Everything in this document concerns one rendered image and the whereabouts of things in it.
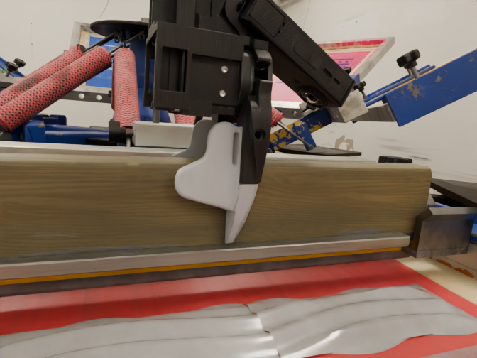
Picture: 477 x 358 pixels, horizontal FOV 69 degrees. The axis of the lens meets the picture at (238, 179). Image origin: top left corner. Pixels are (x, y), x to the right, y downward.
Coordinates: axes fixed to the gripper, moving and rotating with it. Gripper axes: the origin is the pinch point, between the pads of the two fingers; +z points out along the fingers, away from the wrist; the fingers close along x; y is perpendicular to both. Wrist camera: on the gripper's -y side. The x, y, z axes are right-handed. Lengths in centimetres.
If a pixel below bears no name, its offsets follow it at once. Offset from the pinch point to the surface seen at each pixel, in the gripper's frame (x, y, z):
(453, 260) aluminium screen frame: 1.4, -25.7, 4.8
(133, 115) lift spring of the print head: -47.2, 4.8, -6.8
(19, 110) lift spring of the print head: -59, 27, -6
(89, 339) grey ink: 6.1, 10.6, 5.5
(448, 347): 11.8, -12.4, 5.8
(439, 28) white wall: -164, -200, -79
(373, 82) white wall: -221, -200, -46
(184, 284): -0.5, 3.5, 5.9
